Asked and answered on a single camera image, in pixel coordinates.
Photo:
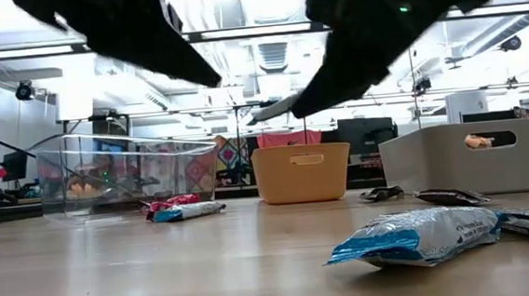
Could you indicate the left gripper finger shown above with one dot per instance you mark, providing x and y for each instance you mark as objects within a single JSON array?
[{"x": 160, "y": 57}]

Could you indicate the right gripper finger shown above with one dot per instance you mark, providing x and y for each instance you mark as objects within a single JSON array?
[{"x": 335, "y": 89}]

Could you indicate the blue white Hershey's candy bar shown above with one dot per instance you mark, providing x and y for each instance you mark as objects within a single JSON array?
[
  {"x": 189, "y": 211},
  {"x": 415, "y": 237},
  {"x": 271, "y": 110}
]

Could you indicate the red KitKat candy bar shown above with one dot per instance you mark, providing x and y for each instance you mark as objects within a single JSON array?
[{"x": 181, "y": 199}]

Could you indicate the black computer monitor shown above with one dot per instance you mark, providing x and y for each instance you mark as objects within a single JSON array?
[{"x": 366, "y": 134}]

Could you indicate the pink cloth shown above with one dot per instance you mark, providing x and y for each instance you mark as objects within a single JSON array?
[{"x": 289, "y": 138}]

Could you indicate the black ceiling spotlight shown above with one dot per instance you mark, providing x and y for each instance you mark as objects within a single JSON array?
[
  {"x": 511, "y": 43},
  {"x": 24, "y": 90},
  {"x": 421, "y": 85}
]

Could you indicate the yellow plastic basket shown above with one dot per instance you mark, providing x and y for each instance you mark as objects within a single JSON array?
[{"x": 302, "y": 182}]

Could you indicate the colourful patchwork quilt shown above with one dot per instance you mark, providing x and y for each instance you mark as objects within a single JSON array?
[{"x": 230, "y": 157}]

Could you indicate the person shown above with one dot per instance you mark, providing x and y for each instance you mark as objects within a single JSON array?
[{"x": 102, "y": 165}]

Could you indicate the white cylinder appliance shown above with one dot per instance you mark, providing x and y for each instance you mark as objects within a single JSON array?
[{"x": 467, "y": 106}]

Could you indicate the grey plastic basket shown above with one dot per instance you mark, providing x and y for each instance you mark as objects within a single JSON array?
[{"x": 434, "y": 169}]

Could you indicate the small tan object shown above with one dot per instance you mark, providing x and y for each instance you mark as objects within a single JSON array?
[{"x": 478, "y": 141}]

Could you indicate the wide black monitor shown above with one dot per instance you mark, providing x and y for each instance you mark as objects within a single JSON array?
[{"x": 500, "y": 115}]

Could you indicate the clear plastic bin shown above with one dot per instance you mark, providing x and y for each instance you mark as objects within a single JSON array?
[{"x": 61, "y": 181}]

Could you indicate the small black monitor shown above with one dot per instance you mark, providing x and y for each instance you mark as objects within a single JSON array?
[{"x": 13, "y": 165}]

